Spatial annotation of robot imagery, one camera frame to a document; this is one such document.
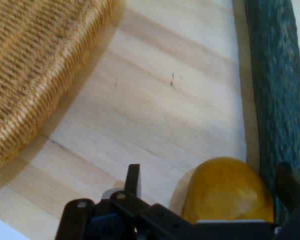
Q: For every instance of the green cucumber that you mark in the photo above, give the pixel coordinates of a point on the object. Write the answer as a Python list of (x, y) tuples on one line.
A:
[(275, 82)]

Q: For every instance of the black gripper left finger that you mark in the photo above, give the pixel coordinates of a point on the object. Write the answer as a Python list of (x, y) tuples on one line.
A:
[(132, 180)]

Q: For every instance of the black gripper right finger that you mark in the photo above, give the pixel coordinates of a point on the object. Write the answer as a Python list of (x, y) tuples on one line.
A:
[(288, 185)]

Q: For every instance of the yellow lemon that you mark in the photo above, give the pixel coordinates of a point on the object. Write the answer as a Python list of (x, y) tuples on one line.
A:
[(225, 187)]

